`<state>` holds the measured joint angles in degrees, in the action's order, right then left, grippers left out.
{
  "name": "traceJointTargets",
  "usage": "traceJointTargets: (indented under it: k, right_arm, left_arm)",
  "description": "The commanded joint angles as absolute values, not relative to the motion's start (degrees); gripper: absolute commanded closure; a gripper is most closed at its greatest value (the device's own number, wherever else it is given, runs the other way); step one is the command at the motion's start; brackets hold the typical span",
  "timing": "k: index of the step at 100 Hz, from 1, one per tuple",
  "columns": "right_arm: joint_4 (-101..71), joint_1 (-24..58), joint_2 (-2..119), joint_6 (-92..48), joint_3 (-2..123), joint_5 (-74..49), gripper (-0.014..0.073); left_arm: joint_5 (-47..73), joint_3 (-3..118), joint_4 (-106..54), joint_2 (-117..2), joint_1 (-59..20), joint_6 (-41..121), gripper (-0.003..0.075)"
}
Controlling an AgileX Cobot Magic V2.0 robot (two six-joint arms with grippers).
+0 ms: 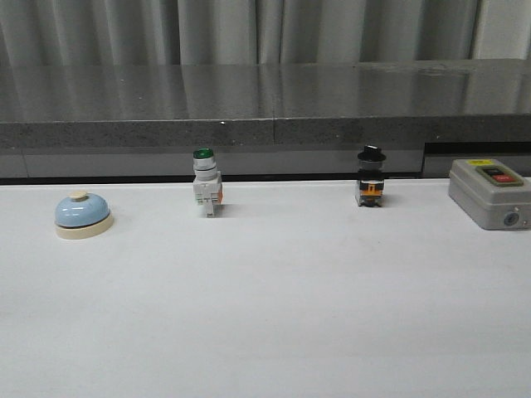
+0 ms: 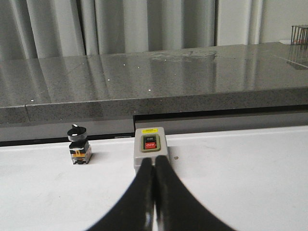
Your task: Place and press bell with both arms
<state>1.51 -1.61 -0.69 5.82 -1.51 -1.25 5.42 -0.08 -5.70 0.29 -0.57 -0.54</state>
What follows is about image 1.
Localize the grey curtain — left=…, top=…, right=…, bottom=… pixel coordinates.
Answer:
left=1, top=1, right=530, bottom=66

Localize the black selector switch orange body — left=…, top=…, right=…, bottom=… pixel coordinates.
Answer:
left=355, top=145, right=387, bottom=207

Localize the grey control box red button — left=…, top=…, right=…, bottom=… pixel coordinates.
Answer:
left=448, top=158, right=530, bottom=231

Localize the green pushbutton switch white body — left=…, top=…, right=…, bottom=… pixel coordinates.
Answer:
left=192, top=148, right=223, bottom=217

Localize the grey stone counter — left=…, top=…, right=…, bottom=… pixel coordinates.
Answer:
left=1, top=60, right=530, bottom=182

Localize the blue and cream desk bell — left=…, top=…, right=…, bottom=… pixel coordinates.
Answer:
left=55, top=191, right=114, bottom=240

